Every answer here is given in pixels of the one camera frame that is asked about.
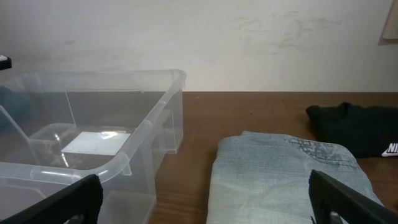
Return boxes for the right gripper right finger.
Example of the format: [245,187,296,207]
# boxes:
[308,170,397,224]

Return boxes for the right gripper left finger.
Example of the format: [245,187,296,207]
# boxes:
[1,174,103,224]

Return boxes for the dark blue jeans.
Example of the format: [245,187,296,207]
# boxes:
[1,86,31,121]

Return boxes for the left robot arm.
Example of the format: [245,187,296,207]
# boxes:
[0,54,12,70]

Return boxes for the clear plastic storage bin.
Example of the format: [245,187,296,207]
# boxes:
[1,70,186,223]

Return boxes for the folded light blue jeans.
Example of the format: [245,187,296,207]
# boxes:
[206,131,380,224]

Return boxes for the folded black Nike garment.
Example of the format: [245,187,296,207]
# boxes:
[306,102,397,158]

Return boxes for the beige object on wall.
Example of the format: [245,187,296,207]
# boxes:
[378,0,397,45]

